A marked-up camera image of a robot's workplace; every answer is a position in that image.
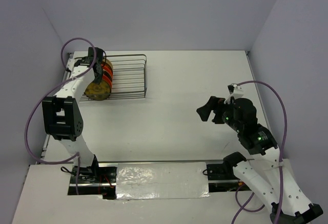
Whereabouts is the orange plate front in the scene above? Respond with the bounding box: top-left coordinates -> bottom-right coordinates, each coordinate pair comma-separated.
102,64 -> 113,95

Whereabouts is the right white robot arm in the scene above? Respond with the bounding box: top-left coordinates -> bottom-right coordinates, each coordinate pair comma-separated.
196,96 -> 323,223

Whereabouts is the metal wire dish rack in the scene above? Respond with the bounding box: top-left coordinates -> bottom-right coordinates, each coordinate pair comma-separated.
81,54 -> 147,101

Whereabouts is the silver foil sheet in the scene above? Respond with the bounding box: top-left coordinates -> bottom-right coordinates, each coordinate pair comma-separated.
115,162 -> 210,200

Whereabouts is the yellow patterned plate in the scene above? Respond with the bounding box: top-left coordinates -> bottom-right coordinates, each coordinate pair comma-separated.
84,80 -> 111,101

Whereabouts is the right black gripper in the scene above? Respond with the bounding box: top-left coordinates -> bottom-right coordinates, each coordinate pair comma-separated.
196,95 -> 241,131

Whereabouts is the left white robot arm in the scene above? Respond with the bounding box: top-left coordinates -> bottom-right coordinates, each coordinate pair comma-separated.
42,47 -> 104,182

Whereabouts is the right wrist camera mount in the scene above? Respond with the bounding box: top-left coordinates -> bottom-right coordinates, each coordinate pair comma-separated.
224,84 -> 244,104

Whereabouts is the black metal base rail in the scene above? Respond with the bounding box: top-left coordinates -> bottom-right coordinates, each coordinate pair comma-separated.
61,161 -> 249,200

